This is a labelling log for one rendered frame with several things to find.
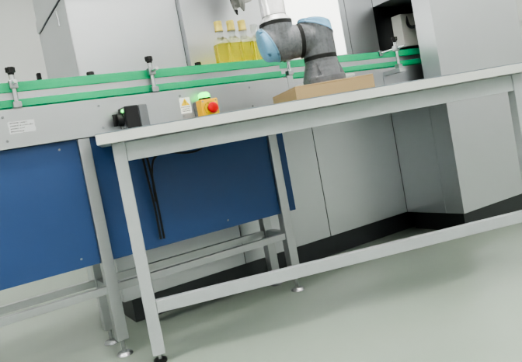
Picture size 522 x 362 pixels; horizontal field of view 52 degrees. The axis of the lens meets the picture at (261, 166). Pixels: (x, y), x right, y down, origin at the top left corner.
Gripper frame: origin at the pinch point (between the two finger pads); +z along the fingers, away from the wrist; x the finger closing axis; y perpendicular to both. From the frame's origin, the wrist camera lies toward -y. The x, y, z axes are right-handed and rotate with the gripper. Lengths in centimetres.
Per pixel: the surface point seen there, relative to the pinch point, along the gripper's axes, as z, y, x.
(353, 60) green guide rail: 27, 56, -5
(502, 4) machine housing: 8, 151, -25
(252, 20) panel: 1.7, 13.4, 11.6
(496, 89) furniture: 54, 57, -76
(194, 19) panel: 0.2, -15.7, 11.9
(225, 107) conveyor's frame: 42, -24, -16
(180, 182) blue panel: 67, -47, -13
